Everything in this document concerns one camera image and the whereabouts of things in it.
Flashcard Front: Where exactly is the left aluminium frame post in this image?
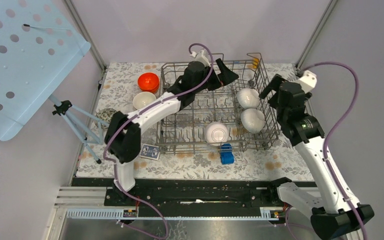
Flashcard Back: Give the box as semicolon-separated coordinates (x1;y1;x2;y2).
62;0;107;72

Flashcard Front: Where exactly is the blue toy car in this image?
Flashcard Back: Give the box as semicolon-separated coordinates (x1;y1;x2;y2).
220;143;235;165

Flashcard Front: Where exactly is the light blue perforated board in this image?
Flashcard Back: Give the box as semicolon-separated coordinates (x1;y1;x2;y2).
0;0;91;141

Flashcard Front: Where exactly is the white bowl back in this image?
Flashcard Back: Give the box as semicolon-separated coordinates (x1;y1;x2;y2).
236;88;260;110

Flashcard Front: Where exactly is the white bowl upside down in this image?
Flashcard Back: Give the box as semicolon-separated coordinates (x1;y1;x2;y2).
204;121;229;147

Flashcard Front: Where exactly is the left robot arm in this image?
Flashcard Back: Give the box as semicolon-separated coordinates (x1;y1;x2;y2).
103;58;239;206

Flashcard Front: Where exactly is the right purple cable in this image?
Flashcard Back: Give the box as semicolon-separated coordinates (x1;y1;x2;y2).
284;61;369;240

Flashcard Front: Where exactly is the aluminium frame post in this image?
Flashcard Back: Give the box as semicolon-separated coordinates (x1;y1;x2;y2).
62;0;107;72
294;0;339;70

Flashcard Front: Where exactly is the plain beige bowl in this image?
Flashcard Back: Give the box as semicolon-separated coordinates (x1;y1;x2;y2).
132;91;157;110

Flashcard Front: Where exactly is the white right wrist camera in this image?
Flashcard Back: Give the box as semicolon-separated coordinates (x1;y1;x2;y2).
295;70;318;94

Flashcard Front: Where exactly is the purple cable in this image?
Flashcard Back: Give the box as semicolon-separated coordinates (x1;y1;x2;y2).
102;43;214;240
284;61;369;240

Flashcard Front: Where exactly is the orange bowl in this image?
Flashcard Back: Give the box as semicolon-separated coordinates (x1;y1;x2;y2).
137;72;160;88
139;84;160;94

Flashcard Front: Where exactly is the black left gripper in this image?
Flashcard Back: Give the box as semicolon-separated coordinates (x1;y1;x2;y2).
192;58;238;94

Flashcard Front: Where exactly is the white bowl front right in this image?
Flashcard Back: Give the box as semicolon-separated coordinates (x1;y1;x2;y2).
240;108;266;134

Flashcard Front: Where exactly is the yellow clip on rack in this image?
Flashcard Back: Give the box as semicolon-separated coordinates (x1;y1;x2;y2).
251;58;260;69

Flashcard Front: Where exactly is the grey wire dish rack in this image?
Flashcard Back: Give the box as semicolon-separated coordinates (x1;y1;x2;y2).
156;52;281;154

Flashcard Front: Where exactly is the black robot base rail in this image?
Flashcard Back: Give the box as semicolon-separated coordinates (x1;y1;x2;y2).
71;177;319;220

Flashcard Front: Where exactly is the light blue tripod stand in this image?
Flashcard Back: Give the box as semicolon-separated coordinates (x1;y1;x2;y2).
48;94;109;164

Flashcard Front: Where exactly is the blue playing card box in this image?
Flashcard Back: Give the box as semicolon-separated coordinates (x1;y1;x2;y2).
139;143;160;161

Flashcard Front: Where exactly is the speckled stone coaster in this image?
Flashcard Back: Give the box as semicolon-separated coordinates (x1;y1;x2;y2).
95;108;117;129

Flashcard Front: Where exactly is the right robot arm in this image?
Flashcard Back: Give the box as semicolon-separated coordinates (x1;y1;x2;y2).
259;71;374;240

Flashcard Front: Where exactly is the floral tablecloth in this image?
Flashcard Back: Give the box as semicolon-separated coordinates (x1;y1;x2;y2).
75;62;314;182

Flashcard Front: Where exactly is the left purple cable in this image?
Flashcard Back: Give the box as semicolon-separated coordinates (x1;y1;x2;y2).
102;43;214;240

